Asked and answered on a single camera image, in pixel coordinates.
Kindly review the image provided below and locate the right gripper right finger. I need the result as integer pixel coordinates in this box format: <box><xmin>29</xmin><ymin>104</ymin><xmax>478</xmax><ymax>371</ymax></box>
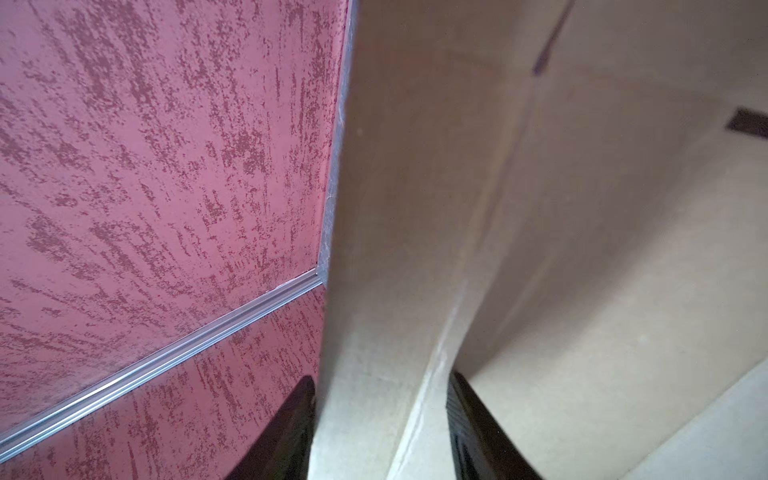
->
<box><xmin>446</xmin><ymin>370</ymin><xmax>542</xmax><ymax>480</ymax></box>

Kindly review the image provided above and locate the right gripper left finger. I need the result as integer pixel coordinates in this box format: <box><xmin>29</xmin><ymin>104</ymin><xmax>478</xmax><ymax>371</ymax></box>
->
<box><xmin>225</xmin><ymin>375</ymin><xmax>316</xmax><ymax>480</ymax></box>

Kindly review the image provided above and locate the brown cardboard box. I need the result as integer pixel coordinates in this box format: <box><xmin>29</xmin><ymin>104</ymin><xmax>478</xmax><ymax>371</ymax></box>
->
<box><xmin>309</xmin><ymin>1</ymin><xmax>767</xmax><ymax>479</ymax></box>

